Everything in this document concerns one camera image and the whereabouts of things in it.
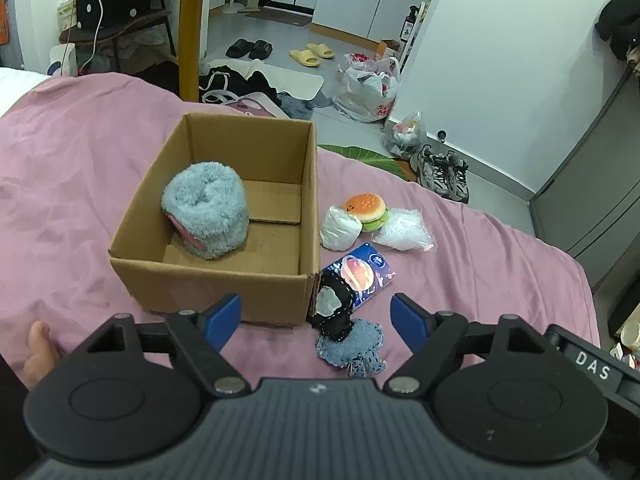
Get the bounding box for brown cardboard box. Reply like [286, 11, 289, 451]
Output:
[109, 112, 321, 328]

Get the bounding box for pink bedsheet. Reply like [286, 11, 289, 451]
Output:
[0, 72, 601, 392]

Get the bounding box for grey sneaker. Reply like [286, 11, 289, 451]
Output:
[410, 145, 452, 196]
[442, 151, 471, 205]

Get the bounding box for white roll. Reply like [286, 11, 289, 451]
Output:
[320, 205, 363, 252]

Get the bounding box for white crinkly plastic packet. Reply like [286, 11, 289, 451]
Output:
[372, 208, 437, 252]

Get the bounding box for blue denim pouch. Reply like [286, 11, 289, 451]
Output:
[315, 319, 388, 378]

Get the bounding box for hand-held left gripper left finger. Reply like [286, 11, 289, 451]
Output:
[75, 294, 252, 397]

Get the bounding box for small clear plastic bag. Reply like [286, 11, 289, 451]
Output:
[381, 111, 428, 158]

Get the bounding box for blue planet print tissue packet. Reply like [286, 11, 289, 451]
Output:
[320, 242, 397, 311]

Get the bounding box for yellow table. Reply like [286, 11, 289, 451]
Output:
[95, 0, 291, 103]

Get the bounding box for grey doormat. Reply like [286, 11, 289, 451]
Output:
[245, 7, 313, 27]

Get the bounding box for dark wooden chair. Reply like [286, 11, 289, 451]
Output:
[59, 12, 178, 68]

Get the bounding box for dark spray bottle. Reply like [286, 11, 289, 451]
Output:
[402, 6, 420, 41]

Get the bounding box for grey-blue fluffy rolled towel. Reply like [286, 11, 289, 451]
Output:
[160, 161, 251, 261]

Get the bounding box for pink cartoon cushion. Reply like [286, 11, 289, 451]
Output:
[220, 95, 291, 120]

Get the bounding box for large white plastic bag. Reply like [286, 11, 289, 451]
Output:
[332, 52, 401, 123]

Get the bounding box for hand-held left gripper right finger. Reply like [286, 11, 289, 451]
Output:
[382, 292, 567, 396]

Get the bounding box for white kitchen cabinet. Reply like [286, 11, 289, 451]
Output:
[310, 0, 446, 43]

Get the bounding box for green leaf cartoon mat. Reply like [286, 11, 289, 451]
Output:
[320, 144, 418, 182]

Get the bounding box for black clothes pile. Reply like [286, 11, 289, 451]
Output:
[200, 62, 281, 103]

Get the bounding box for burger plush toy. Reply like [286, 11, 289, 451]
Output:
[344, 195, 391, 233]

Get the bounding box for dark hanging clothes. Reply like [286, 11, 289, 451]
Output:
[595, 0, 640, 78]

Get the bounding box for white floor mat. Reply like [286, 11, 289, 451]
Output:
[210, 60, 325, 106]

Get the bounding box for grey wardrobe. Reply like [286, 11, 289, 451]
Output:
[530, 65, 640, 291]

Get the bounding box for black knitted pouch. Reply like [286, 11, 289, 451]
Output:
[306, 270, 356, 343]

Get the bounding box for white cable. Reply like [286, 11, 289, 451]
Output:
[75, 0, 107, 76]

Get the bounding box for white bedding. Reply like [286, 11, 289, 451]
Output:
[0, 66, 53, 117]

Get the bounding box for paper cup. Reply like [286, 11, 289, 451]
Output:
[617, 320, 640, 356]

